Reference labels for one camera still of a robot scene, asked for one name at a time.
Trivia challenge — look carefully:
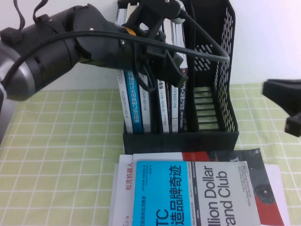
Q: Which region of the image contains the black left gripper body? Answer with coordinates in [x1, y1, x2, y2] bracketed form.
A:
[116, 22, 172, 73]

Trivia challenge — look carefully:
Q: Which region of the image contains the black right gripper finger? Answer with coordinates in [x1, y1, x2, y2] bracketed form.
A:
[284, 114, 301, 137]
[261, 79, 301, 116]

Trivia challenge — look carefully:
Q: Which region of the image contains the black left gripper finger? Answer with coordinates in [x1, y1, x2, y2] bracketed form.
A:
[147, 57, 173, 85]
[164, 50, 189, 88]

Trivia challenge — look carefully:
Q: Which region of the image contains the dark navy robot book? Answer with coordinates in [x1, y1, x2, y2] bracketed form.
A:
[171, 20, 189, 132]

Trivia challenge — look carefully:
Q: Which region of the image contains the grey white spine book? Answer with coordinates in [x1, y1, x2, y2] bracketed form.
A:
[163, 18, 179, 133]

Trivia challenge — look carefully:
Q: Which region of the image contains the white spine car book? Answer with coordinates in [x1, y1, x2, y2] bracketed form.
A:
[156, 79, 170, 133]

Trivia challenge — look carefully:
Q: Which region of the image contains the white book orange band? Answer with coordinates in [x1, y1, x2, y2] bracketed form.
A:
[115, 8, 132, 133]
[138, 72, 152, 133]

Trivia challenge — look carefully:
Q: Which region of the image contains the blue spine book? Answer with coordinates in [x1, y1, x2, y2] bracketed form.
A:
[124, 3, 144, 133]

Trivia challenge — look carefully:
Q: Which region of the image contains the red and dark cover book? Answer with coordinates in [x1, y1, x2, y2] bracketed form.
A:
[133, 148, 285, 226]

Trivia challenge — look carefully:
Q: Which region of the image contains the black plastic book holder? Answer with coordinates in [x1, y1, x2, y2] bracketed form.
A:
[117, 0, 239, 155]

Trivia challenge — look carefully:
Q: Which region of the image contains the blue and white book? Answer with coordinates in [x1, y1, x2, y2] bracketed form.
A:
[131, 161, 261, 226]

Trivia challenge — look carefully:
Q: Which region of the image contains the white booklet red text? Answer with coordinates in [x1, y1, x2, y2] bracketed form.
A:
[108, 154, 137, 226]

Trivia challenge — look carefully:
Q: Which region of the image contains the green checkered tablecloth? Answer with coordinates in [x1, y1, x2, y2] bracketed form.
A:
[0, 81, 301, 226]

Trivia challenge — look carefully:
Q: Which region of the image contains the thin black cable loop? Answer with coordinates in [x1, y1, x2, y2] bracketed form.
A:
[134, 62, 155, 95]

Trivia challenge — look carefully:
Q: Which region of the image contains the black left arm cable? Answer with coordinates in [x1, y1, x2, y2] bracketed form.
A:
[0, 8, 230, 93]

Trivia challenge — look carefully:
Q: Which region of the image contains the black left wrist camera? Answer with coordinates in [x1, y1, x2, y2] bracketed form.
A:
[131, 0, 187, 24]

